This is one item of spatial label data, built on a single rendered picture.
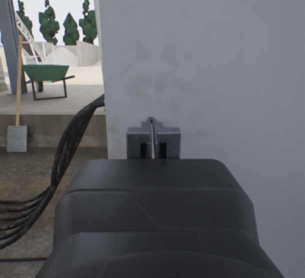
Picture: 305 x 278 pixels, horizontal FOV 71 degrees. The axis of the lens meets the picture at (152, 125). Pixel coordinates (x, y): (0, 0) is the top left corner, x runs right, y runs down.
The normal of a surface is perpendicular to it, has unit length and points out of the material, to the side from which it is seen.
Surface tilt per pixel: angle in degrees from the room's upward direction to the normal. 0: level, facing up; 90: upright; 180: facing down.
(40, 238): 0
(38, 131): 90
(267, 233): 90
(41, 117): 90
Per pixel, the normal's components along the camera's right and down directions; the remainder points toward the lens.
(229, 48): 0.02, 0.29
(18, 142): 0.03, -0.05
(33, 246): 0.00, -0.96
